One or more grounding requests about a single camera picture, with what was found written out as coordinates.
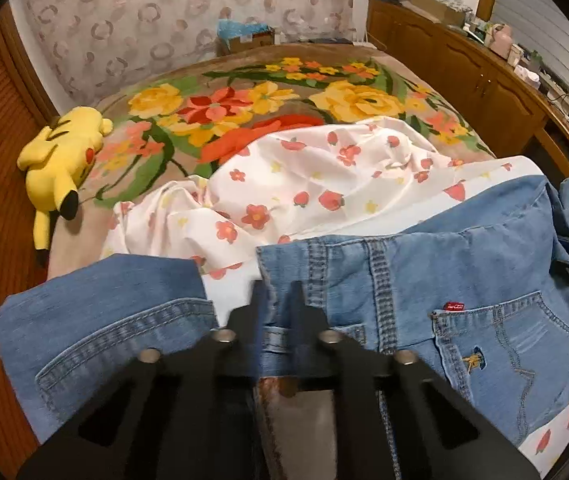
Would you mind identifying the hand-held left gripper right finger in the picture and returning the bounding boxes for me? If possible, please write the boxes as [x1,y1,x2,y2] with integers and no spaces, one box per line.
[279,281,540,480]

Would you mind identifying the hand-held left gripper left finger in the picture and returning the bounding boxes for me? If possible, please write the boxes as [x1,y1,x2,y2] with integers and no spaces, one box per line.
[17,280,266,480]

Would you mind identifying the blue denim pants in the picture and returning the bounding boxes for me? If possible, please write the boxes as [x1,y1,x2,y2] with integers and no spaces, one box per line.
[0,175,569,480]

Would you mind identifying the white cloth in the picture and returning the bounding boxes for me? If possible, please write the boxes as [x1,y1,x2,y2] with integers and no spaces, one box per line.
[515,66,543,87]

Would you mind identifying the wooden sideboard cabinet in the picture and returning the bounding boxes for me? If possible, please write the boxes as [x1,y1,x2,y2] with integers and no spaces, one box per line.
[365,0,569,183]

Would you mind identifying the white strawberry print sheet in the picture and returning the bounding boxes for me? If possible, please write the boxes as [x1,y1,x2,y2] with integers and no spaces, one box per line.
[99,116,569,467]

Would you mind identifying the pink jar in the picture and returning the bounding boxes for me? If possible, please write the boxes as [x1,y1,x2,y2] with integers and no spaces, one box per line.
[483,22,513,59]

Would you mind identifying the yellow plush toy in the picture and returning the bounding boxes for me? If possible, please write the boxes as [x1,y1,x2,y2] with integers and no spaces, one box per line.
[17,106,114,252]

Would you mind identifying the flat cardboard box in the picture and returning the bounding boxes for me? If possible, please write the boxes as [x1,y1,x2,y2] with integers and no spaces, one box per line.
[408,0,468,27]

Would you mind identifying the floral blanket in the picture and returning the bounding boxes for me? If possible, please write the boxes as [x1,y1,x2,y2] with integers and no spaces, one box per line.
[47,42,497,281]

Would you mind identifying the cardboard box with blue plastic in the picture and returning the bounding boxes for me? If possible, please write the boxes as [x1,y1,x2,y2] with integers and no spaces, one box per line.
[216,19,276,57]

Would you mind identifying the circle patterned wall cloth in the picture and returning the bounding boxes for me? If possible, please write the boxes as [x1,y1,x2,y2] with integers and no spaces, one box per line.
[9,0,367,111]

